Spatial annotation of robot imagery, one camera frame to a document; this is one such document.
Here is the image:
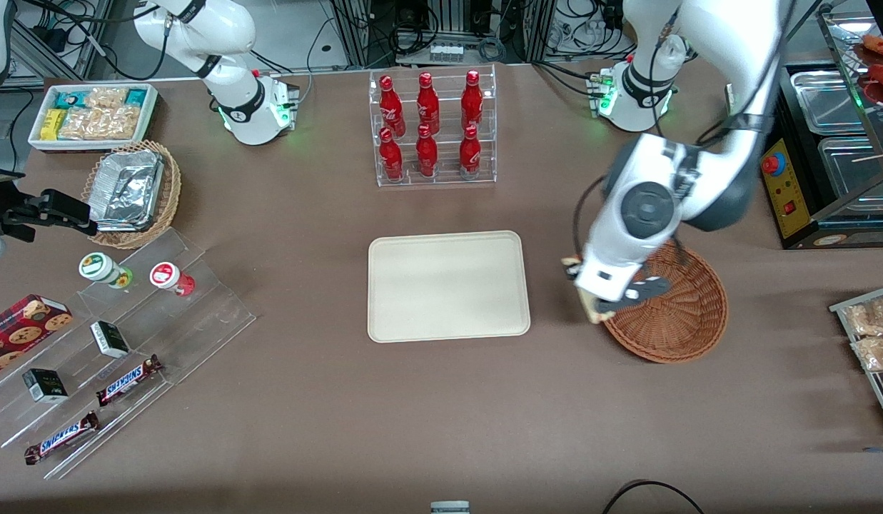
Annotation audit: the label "triangular sandwich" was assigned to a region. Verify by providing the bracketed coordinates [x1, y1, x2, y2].
[563, 256, 615, 325]

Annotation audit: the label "red cola bottle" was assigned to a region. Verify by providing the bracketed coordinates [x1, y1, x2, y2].
[458, 125, 483, 179]
[379, 128, 405, 181]
[415, 124, 440, 178]
[416, 72, 441, 135]
[460, 70, 485, 131]
[379, 76, 407, 138]

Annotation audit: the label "red cookie box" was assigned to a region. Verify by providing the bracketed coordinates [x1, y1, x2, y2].
[0, 294, 74, 382]

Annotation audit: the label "snickers chocolate bar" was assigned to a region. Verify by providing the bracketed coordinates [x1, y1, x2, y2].
[95, 354, 164, 408]
[23, 411, 101, 467]

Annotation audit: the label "steel warmer pan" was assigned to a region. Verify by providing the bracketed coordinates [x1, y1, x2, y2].
[817, 135, 883, 202]
[789, 69, 872, 137]

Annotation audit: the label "white snack bin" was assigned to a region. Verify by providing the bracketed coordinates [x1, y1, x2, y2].
[28, 83, 159, 154]

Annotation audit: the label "large clear cracker bag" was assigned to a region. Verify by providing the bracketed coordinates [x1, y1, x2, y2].
[59, 106, 141, 141]

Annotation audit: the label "brown wicker basket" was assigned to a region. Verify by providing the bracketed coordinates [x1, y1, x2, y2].
[601, 239, 729, 365]

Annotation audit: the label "clear acrylic bottle rack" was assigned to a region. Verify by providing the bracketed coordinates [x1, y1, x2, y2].
[368, 64, 498, 188]

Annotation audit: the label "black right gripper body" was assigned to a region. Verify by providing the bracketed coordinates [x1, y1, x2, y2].
[0, 165, 36, 242]

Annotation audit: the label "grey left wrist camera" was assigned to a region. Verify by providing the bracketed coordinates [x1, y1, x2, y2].
[604, 276, 672, 313]

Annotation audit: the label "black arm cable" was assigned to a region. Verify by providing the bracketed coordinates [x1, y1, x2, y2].
[572, 173, 607, 266]

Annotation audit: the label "clear acrylic stepped display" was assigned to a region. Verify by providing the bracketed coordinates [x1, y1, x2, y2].
[0, 227, 257, 481]

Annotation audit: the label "light wicker basket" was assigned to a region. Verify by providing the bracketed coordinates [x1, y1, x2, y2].
[81, 140, 183, 251]

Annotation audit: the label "red lid snack cup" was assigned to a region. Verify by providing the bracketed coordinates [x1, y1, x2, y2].
[149, 261, 197, 298]

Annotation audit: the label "small black carton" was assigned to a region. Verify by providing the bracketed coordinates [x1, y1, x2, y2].
[21, 368, 70, 405]
[90, 321, 131, 360]

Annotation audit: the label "stacked aluminium foil trays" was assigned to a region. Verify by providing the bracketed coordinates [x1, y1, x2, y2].
[89, 149, 166, 233]

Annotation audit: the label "black floor cable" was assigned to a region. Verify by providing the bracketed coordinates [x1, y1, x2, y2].
[601, 480, 705, 514]

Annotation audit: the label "cream plastic tray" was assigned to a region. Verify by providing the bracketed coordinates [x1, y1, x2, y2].
[368, 230, 532, 344]

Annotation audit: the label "black food warmer case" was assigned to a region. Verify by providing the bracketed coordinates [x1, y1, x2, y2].
[759, 0, 883, 251]

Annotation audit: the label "small clear cracker bag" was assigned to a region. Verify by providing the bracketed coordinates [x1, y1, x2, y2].
[83, 86, 129, 110]

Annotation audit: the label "white wire rack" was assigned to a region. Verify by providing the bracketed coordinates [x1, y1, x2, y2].
[829, 283, 883, 438]

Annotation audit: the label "green lid snack cup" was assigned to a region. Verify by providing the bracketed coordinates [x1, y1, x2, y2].
[79, 252, 134, 291]

